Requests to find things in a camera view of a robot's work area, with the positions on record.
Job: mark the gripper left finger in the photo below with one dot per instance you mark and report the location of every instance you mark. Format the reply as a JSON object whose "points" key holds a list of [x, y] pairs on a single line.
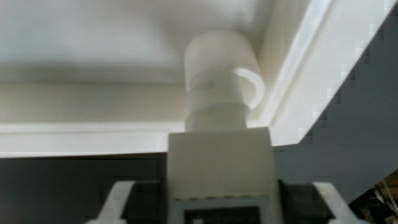
{"points": [[133, 204]]}

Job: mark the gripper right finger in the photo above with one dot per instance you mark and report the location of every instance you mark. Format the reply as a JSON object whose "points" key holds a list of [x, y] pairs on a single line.
{"points": [[313, 204]]}

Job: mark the white table leg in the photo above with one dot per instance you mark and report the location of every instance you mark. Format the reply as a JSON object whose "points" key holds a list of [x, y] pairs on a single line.
{"points": [[222, 186]]}

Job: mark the white square tabletop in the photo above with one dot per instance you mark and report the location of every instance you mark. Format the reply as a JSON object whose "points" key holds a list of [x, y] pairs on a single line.
{"points": [[91, 67]]}

